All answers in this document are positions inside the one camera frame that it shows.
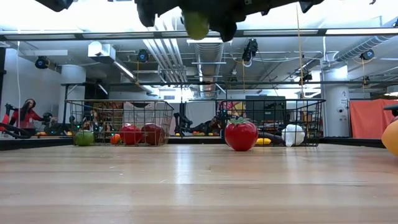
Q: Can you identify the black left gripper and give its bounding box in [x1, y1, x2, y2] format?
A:
[34, 0, 75, 13]

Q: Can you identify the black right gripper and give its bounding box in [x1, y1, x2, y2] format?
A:
[135, 0, 249, 43]

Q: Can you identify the green cucumber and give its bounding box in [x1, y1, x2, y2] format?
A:
[182, 11, 210, 40]

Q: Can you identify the dark red round fruit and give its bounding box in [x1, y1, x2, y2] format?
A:
[141, 123, 165, 146]

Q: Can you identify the red tomato green calyx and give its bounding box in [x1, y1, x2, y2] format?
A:
[119, 123, 143, 146]
[224, 117, 259, 152]

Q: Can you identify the green round fruit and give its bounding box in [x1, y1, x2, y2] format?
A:
[73, 129, 95, 147]

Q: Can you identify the purple eggplant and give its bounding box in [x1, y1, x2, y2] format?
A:
[257, 132, 285, 146]

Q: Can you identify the white garlic bulb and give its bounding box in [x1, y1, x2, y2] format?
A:
[281, 124, 306, 147]

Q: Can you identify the orange yellow fruit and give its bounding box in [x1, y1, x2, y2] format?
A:
[381, 119, 398, 157]

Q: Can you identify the long ceiling light fixture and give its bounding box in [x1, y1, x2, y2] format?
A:
[185, 37, 234, 46]

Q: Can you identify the black overhead crossbar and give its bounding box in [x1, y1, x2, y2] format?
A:
[0, 27, 398, 42]

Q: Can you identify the white round column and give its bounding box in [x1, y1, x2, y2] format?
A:
[321, 65, 351, 138]
[58, 64, 87, 102]

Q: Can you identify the person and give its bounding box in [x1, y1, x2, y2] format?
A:
[9, 98, 44, 136]

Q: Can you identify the black monitor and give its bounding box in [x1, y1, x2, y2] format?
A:
[244, 95, 287, 133]

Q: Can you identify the orange fabric screen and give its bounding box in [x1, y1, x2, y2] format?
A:
[349, 98, 398, 140]

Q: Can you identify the silver ceiling duct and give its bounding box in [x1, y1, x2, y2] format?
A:
[334, 34, 393, 62]
[194, 42, 225, 94]

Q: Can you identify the black ceiling camera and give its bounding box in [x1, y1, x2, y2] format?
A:
[359, 49, 376, 61]
[34, 55, 50, 70]
[136, 49, 150, 63]
[298, 71, 313, 85]
[241, 38, 259, 63]

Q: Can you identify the bronze wire basket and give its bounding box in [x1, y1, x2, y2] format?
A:
[64, 99, 175, 147]

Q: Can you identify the long black horizontal rail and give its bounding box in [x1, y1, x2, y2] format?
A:
[60, 80, 398, 87]

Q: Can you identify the yellow hanging cable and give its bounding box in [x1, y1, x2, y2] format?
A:
[294, 0, 306, 100]

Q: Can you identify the black wire basket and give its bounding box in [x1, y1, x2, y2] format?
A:
[216, 98, 326, 147]

